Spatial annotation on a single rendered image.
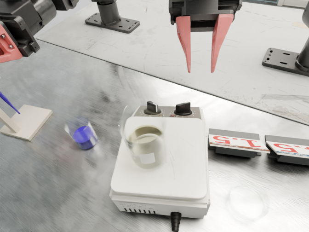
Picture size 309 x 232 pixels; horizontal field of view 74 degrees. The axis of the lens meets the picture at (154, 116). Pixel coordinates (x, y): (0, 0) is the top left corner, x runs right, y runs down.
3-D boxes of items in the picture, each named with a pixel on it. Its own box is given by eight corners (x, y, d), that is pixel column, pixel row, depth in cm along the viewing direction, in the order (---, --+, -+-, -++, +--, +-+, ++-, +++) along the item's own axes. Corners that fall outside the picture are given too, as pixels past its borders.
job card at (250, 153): (208, 129, 40) (211, 115, 37) (258, 134, 38) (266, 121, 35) (207, 157, 36) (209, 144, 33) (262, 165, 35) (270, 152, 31)
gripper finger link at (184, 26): (226, 68, 28) (229, -2, 28) (174, 68, 29) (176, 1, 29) (218, 75, 35) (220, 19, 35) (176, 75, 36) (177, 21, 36)
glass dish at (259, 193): (247, 231, 29) (251, 228, 27) (218, 198, 32) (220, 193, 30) (273, 207, 30) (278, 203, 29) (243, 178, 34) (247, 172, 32)
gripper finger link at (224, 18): (232, 68, 28) (235, -2, 28) (180, 68, 29) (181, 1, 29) (223, 75, 35) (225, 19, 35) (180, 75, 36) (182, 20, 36)
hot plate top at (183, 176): (128, 118, 33) (127, 115, 33) (203, 121, 32) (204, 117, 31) (109, 193, 26) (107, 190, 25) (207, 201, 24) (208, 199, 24)
